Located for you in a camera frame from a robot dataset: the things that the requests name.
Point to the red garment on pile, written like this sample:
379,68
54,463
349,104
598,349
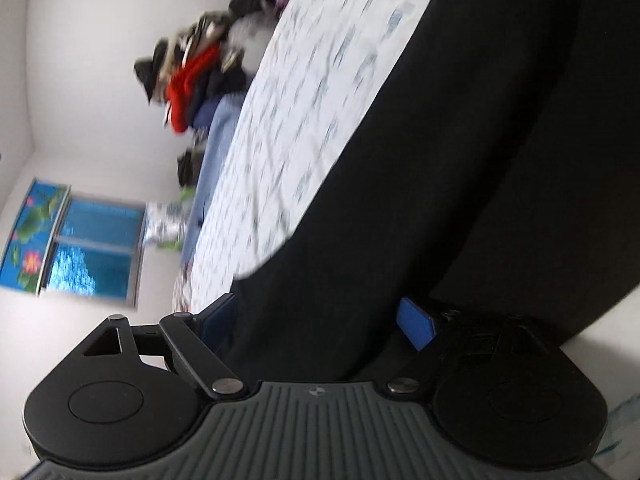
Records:
181,88

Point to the black bag by wall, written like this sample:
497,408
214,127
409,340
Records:
189,166

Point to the black pants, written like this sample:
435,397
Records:
496,176

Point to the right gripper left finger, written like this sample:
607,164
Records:
193,341

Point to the light blue blanket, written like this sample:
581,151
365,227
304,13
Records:
220,134

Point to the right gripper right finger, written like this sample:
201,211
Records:
419,329

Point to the blue window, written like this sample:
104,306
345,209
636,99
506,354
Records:
96,250

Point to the white script-print bed sheet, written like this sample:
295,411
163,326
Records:
323,67

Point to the floral pillow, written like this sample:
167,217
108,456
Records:
165,224

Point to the floral patterned quilt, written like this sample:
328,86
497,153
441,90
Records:
182,291

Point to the lotus flower curtain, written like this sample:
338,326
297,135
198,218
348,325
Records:
26,252

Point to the pile of dark clothes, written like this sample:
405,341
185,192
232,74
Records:
231,29

